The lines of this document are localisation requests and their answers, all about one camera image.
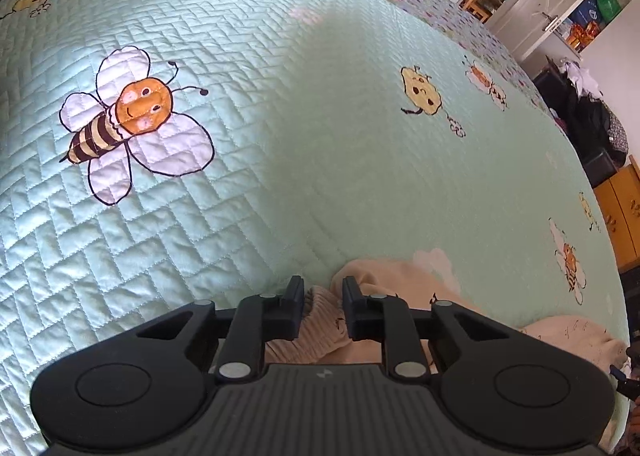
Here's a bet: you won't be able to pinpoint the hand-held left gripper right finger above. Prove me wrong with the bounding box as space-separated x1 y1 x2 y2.
341 276 525 383

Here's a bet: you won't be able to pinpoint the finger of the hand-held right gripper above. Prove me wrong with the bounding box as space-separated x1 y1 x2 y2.
611 365 640 399

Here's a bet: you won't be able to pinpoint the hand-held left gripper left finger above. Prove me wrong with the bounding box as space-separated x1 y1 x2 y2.
137 275 306 383

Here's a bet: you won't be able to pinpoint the beige smiley print pants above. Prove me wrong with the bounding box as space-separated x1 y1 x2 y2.
262 259 631 437

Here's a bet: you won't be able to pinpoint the pile of clothes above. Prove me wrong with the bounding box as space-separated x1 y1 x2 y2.
555 56 628 167

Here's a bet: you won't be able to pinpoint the green bee print bedspread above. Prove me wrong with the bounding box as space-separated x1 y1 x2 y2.
0 0 632 456

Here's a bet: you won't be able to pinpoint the wooden dresser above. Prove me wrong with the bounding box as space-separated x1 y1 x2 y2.
595 163 640 272

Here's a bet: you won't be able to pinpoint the wooden chair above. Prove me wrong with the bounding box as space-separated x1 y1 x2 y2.
460 0 501 24

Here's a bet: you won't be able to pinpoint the white door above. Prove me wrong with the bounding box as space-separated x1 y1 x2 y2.
487 0 621 62

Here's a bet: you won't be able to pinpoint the orange packets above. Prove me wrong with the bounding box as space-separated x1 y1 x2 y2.
567 21 601 50

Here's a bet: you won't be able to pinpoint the blue bag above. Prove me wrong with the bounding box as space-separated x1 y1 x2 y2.
570 0 608 32

